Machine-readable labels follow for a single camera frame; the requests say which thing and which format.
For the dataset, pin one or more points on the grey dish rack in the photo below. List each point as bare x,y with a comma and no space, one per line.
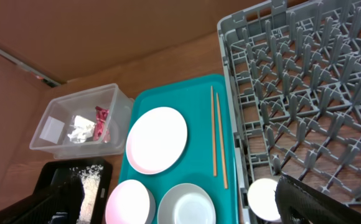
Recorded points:
293,78

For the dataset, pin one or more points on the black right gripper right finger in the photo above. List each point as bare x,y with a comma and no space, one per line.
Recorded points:
300,203

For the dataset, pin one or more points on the cream paper cup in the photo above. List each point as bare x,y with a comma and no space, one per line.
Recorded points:
261,199

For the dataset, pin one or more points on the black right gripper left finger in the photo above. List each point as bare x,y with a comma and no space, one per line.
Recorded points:
60,203

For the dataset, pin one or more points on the grey-white bowl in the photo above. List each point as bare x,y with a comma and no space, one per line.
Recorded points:
186,203

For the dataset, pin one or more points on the red snack wrapper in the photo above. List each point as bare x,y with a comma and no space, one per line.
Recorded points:
101,116

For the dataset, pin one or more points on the right wooden chopstick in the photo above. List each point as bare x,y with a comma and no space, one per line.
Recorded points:
222,147

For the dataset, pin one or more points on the clear plastic bin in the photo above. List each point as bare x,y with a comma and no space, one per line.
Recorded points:
51,133

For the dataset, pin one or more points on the pink bowl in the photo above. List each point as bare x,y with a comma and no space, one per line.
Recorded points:
130,202

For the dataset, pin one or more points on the wooden chopstick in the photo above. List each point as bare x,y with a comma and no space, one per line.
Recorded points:
214,151
222,147

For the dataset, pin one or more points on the white round plate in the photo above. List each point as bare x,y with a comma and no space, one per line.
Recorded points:
156,140

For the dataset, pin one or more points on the teal plastic tray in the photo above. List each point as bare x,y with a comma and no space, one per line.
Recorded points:
192,99

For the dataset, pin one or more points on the left wooden chopstick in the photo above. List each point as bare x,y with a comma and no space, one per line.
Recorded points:
214,151

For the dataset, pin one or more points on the black tray with rice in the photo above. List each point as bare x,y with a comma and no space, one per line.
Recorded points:
95,174

